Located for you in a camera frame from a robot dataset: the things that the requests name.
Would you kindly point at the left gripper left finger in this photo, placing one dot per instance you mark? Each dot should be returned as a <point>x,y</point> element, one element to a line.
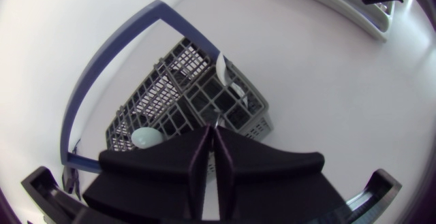
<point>153,176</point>

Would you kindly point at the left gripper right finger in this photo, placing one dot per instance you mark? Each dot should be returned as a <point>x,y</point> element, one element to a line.
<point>272,179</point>

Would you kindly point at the grey cutlery basket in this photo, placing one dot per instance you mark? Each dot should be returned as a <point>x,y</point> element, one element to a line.
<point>102,57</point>

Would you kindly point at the pale green plastic spoon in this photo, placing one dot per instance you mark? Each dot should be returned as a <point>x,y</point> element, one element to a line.
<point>146,137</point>

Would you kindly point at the white plastic spoon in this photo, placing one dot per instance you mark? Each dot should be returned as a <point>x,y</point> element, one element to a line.
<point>221,71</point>

